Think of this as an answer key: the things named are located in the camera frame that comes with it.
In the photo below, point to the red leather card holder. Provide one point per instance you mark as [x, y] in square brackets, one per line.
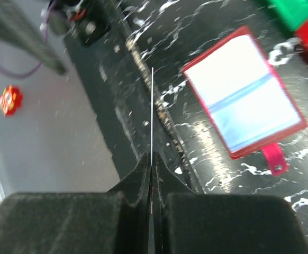
[244, 98]

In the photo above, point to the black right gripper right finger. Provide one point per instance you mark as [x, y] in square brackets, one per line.
[187, 222]

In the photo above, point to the aluminium frame rail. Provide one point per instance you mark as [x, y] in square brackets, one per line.
[17, 30]

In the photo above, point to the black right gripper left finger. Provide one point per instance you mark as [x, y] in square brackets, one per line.
[116, 221]

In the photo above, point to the green plastic bin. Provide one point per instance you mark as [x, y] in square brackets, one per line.
[293, 13]

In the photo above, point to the red flower toy on floor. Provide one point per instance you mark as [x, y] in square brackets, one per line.
[10, 100]

